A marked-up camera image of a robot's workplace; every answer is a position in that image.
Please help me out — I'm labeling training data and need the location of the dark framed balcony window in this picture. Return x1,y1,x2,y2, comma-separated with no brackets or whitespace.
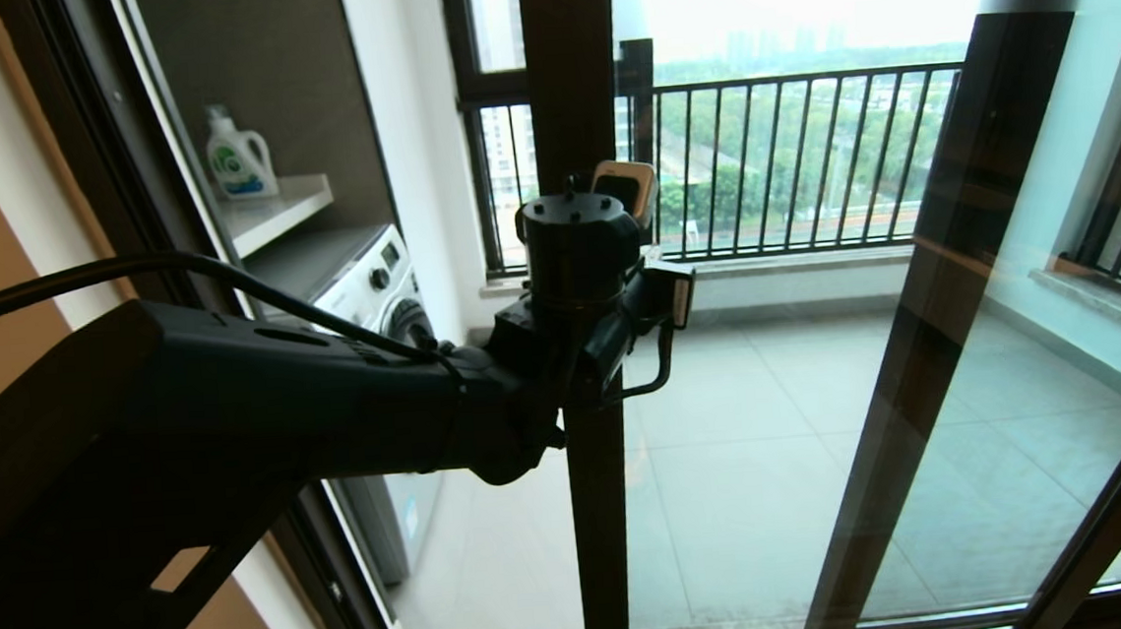
440,0,668,281

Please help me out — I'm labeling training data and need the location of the white front-load washing machine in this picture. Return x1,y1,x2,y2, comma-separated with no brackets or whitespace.
244,220,462,593

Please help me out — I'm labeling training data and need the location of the long marble window sill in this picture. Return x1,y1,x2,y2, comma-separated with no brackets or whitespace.
479,246,913,301

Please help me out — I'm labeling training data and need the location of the white wall shelf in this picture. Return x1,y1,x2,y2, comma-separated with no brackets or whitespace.
216,172,339,260

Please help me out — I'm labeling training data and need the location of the short marble window sill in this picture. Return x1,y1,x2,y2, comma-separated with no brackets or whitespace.
1026,261,1121,356

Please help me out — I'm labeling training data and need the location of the long black balcony railing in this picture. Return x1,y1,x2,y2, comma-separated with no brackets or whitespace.
460,61,976,281

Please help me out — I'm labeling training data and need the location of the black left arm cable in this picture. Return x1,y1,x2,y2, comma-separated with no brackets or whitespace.
0,214,683,446

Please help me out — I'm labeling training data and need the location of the white laundry detergent bottle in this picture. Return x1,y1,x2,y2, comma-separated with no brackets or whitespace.
201,102,279,202

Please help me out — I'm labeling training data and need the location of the dark framed sliding glass door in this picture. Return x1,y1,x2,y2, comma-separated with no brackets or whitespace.
517,0,1121,629

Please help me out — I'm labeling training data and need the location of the fixed glass door panel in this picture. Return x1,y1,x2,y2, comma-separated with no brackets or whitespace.
761,0,1121,629

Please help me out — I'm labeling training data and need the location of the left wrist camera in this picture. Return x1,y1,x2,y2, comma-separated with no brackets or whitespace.
590,157,662,236

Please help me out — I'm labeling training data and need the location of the short black balcony railing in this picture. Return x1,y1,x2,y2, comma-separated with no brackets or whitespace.
1043,19,1121,322

